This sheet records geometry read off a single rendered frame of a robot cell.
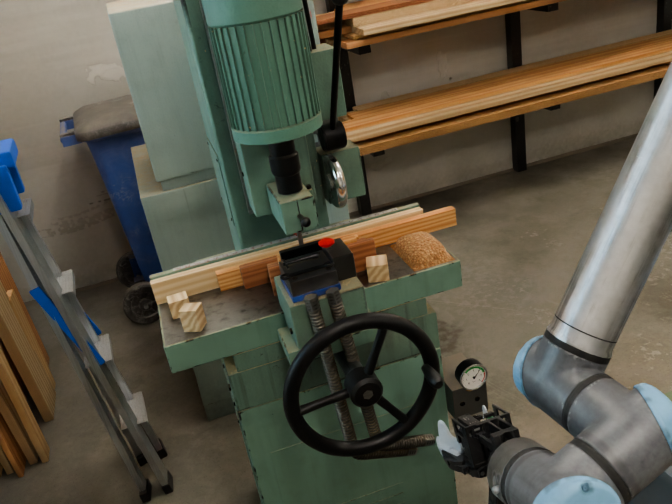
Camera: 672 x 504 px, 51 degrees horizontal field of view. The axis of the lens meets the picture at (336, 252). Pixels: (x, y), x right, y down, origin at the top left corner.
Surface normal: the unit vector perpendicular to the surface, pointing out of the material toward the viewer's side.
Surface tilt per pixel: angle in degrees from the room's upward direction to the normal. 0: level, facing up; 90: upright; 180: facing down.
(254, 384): 90
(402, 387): 90
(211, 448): 0
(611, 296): 74
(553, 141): 90
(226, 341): 90
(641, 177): 59
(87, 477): 0
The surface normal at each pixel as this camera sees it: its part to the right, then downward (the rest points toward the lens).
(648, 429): -0.19, -0.48
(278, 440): 0.29, 0.38
